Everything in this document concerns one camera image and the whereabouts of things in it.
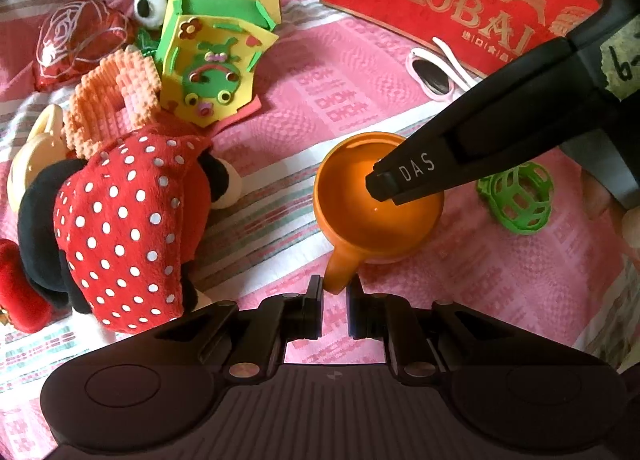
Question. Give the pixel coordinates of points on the mouse plush polka dot dress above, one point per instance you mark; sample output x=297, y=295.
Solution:
x=125, y=220

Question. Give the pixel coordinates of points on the cream plastic toy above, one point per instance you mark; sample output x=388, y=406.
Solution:
x=35, y=159

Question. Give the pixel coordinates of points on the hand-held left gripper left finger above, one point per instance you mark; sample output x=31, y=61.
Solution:
x=315, y=302

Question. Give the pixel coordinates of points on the orange cup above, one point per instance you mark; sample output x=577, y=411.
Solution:
x=350, y=220

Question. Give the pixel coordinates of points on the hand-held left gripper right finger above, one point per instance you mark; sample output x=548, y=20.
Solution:
x=356, y=305

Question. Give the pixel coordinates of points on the pink printed bedsheet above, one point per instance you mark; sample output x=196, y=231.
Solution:
x=300, y=64

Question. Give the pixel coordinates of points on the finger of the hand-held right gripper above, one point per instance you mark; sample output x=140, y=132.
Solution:
x=475, y=139

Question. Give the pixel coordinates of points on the person's right hand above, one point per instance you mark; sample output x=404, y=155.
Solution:
x=631, y=235

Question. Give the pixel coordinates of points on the white pink sunglasses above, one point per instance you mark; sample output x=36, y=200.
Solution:
x=435, y=77

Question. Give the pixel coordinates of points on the green lattice ball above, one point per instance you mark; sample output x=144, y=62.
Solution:
x=520, y=229

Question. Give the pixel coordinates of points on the orange building block model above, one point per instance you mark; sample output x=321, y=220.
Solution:
x=100, y=99

